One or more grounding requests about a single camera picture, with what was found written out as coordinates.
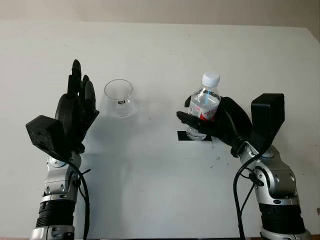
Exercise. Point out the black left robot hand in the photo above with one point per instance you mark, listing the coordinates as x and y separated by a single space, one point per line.
75 112

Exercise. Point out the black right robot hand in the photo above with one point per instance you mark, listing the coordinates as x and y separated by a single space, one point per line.
232 125

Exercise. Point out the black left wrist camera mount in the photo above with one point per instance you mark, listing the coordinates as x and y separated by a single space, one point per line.
45 135

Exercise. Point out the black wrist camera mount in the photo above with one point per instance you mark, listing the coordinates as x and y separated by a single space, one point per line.
45 135
267 112

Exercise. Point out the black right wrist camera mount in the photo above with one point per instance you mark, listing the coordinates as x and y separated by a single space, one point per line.
267 112

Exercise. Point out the clear glass cup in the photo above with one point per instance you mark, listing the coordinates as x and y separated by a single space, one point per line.
120 105

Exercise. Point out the clear plastic water bottle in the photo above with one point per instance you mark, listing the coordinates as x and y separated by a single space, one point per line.
206 87

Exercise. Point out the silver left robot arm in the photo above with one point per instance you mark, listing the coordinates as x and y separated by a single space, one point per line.
57 190

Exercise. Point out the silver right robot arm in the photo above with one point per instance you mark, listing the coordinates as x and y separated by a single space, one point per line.
277 185

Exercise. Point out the black tape mark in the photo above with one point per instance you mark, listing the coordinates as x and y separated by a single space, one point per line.
182 137

